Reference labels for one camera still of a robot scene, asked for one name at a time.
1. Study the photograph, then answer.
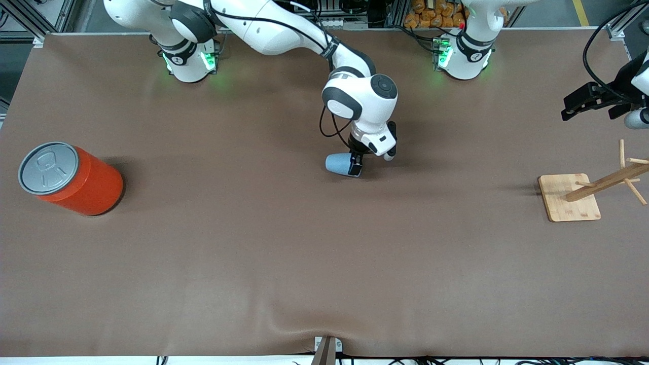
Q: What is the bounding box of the light blue cup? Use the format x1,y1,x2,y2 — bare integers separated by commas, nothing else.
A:
325,153,362,177

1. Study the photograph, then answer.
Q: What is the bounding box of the brown table mat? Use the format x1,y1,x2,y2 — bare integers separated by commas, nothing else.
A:
0,29,649,358

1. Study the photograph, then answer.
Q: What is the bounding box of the wooden mug rack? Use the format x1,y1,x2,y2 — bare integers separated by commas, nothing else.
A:
537,139,649,223

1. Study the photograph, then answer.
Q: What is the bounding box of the long white power strip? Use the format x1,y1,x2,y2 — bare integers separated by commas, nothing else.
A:
298,17,369,30

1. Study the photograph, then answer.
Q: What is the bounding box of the bag of orange items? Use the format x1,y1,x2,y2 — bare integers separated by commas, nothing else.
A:
404,0,468,29

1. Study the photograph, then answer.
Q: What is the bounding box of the orange can with grey lid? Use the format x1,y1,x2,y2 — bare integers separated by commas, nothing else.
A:
18,141,124,217

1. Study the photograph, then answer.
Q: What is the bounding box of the metal clamp bracket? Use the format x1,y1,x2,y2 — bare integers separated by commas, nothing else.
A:
314,336,343,365

